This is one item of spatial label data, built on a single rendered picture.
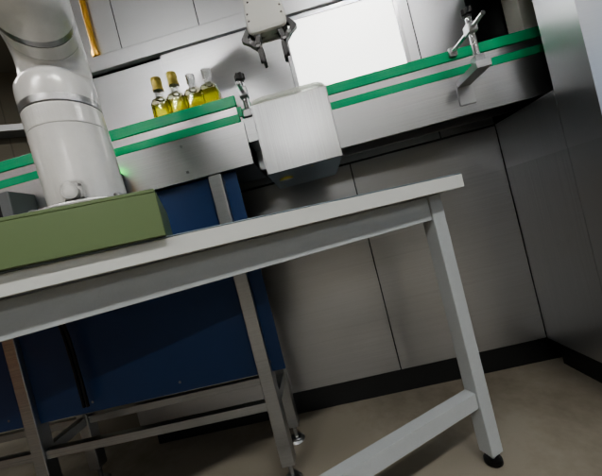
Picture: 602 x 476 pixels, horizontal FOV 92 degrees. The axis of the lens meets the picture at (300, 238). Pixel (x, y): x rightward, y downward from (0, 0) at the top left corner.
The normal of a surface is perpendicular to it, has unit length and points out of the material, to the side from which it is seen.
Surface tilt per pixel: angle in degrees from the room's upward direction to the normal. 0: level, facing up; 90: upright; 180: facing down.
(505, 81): 90
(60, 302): 90
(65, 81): 85
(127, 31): 90
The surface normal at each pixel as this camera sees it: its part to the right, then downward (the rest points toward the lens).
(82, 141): 0.74, -0.20
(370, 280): -0.05, 0.03
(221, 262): 0.35, -0.07
